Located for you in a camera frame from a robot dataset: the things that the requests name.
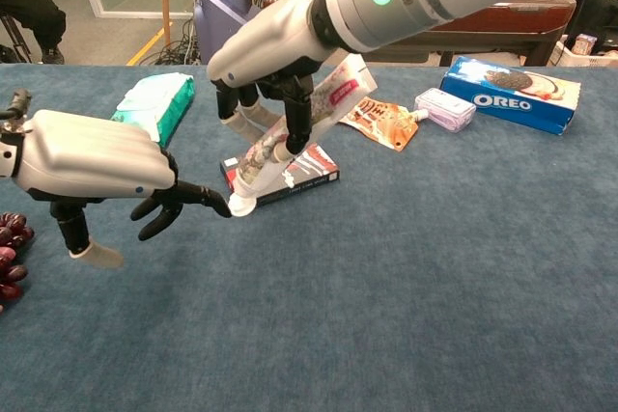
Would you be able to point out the brown mahjong table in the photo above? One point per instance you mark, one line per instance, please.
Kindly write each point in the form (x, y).
(512, 21)

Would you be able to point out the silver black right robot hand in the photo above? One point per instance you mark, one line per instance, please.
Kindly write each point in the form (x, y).
(270, 35)

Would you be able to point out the blue grey machine column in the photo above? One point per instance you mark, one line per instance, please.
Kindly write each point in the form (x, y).
(222, 2)

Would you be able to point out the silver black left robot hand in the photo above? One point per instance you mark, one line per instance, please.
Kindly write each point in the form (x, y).
(92, 156)

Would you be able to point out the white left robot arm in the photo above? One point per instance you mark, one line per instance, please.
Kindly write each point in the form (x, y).
(5, 156)

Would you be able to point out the blue table mat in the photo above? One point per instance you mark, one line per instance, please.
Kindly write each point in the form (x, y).
(386, 262)

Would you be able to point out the black red card box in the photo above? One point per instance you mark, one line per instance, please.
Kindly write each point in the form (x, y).
(314, 173)

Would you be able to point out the person in black trousers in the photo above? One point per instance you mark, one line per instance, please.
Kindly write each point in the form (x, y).
(34, 7)

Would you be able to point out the dark red grape bunch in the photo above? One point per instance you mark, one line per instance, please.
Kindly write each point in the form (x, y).
(12, 257)

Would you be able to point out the orange spout pouch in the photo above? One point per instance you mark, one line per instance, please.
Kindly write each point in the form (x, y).
(381, 122)

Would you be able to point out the green wet wipes pack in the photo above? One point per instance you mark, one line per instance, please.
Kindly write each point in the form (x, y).
(164, 103)

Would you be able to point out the small lilac plastic box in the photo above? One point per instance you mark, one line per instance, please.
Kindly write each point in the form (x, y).
(446, 108)

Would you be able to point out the white storage box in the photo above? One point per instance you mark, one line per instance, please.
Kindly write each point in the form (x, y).
(586, 52)

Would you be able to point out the white printed tube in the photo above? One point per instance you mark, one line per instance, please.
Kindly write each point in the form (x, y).
(338, 89)

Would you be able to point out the blue Oreo cookie box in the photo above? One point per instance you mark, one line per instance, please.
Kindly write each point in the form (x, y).
(512, 93)

